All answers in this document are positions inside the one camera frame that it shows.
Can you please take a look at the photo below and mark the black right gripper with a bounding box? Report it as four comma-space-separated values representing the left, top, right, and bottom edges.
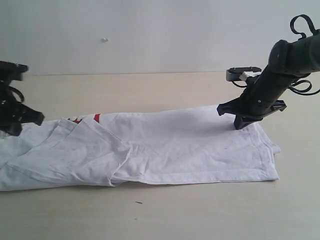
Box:
217, 74, 287, 130

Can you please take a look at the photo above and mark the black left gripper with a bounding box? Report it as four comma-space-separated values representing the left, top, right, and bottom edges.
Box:
0, 80, 45, 137

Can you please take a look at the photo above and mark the white t-shirt with red lettering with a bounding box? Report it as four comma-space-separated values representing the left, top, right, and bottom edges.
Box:
0, 105, 280, 191

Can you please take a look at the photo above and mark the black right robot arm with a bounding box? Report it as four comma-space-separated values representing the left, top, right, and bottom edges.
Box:
217, 35, 320, 130

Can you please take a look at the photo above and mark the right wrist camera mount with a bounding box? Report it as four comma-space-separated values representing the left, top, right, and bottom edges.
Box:
225, 66, 262, 82

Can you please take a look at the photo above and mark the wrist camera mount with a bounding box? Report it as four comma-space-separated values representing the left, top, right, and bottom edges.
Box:
0, 61, 29, 81
225, 66, 262, 82

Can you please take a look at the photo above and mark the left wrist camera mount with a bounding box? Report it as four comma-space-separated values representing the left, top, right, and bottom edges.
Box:
0, 61, 29, 81

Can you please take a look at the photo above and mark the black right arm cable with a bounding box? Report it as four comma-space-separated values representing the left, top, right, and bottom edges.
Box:
231, 14, 320, 97

